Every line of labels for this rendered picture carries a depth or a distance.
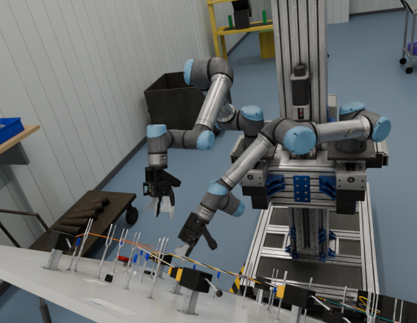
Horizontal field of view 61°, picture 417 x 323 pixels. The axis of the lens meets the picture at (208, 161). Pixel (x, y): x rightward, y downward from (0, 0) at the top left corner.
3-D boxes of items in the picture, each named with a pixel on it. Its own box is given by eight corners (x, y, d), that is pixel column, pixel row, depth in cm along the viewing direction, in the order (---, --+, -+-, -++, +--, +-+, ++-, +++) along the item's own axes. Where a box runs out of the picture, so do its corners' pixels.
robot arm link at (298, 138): (373, 107, 170) (273, 119, 151) (398, 116, 157) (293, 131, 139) (367, 131, 175) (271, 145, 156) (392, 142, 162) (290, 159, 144)
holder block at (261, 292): (271, 305, 145) (275, 280, 147) (261, 305, 135) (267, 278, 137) (260, 302, 147) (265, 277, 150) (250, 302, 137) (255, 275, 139)
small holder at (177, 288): (183, 298, 97) (190, 272, 98) (163, 290, 103) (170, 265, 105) (195, 300, 100) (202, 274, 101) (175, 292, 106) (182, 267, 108)
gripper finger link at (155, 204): (142, 216, 140) (146, 195, 137) (154, 213, 144) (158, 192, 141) (147, 220, 138) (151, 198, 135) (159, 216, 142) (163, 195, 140)
